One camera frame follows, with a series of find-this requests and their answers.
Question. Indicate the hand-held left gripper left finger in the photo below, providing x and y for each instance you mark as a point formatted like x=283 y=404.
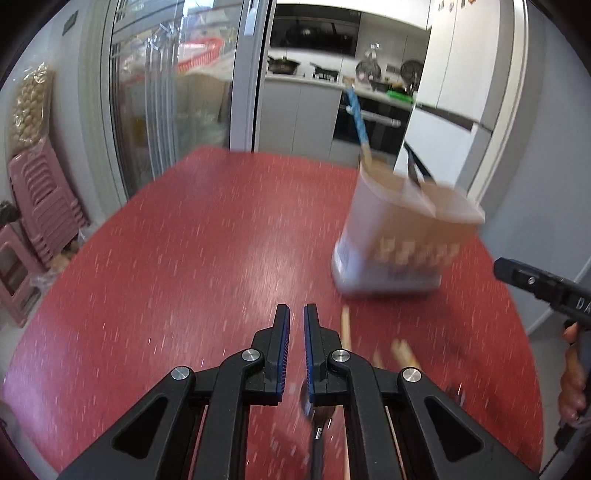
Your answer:
x=283 y=355

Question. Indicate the black utensil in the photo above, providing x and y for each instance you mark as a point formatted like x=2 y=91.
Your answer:
x=415 y=168

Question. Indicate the black wok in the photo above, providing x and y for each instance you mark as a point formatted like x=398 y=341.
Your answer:
x=281 y=65

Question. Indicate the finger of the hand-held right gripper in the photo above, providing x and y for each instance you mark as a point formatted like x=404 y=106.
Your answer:
x=526 y=278

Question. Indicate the wooden chopstick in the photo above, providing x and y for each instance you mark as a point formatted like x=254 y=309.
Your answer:
x=406 y=354
x=346 y=327

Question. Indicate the person's right hand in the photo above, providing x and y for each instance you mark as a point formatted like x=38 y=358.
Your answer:
x=575 y=378

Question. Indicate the white kitchen cabinet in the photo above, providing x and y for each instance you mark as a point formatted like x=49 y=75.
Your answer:
x=295 y=115

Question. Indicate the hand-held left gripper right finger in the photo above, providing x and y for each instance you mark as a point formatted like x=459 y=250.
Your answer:
x=310 y=355

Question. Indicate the black frying pan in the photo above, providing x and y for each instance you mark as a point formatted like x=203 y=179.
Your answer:
x=325 y=71

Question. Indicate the round metal strainer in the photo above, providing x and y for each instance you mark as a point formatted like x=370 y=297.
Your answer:
x=368 y=70

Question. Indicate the black oven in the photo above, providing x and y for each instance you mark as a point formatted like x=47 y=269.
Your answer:
x=383 y=124

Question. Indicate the cardboard box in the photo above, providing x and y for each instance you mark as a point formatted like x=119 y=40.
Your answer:
x=205 y=101

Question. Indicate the dark bundle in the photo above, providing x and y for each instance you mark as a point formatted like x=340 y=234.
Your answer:
x=7 y=213

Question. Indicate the red basket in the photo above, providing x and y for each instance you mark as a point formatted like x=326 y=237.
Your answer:
x=203 y=55

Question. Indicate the round dark pan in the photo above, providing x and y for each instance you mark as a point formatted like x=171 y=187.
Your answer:
x=411 y=73

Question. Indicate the beige and white utensil holder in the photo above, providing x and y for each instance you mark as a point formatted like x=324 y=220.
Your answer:
x=392 y=230

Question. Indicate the black range hood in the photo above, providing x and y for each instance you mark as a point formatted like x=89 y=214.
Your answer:
x=314 y=30

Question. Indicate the stack of pink stools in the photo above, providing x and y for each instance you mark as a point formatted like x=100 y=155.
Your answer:
x=46 y=203

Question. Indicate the sliding glass door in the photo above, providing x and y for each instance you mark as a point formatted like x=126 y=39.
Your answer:
x=152 y=101

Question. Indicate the pink stool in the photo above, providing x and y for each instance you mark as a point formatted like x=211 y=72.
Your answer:
x=16 y=277

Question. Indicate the white refrigerator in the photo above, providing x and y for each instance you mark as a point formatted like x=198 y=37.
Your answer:
x=461 y=83

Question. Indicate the bag of beige balls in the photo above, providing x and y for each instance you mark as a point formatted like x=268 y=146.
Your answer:
x=30 y=110

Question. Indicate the green kitchen item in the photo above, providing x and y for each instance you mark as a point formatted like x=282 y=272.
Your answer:
x=399 y=94

